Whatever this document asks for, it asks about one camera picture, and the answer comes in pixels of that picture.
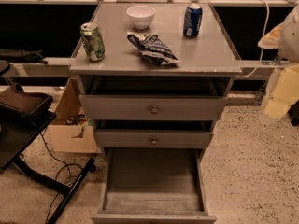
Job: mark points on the blue pepsi can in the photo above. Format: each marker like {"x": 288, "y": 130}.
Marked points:
{"x": 192, "y": 20}

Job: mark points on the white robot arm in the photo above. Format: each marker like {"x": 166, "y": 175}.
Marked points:
{"x": 282, "y": 90}

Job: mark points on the grey drawer cabinet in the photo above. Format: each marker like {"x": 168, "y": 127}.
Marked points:
{"x": 211, "y": 54}

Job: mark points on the grey middle drawer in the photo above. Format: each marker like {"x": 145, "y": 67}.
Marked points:
{"x": 154, "y": 134}

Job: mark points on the grey top drawer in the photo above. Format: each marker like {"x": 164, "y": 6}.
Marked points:
{"x": 154, "y": 98}

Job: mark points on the grey open bottom drawer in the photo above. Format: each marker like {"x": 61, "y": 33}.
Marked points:
{"x": 153, "y": 186}

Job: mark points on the green soda can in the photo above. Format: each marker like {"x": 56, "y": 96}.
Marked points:
{"x": 92, "y": 41}

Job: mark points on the blue chip bag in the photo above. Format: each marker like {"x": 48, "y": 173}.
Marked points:
{"x": 153, "y": 50}

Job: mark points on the cardboard box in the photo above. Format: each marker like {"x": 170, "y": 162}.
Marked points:
{"x": 70, "y": 132}

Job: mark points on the white bowl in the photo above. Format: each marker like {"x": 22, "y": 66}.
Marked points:
{"x": 141, "y": 16}

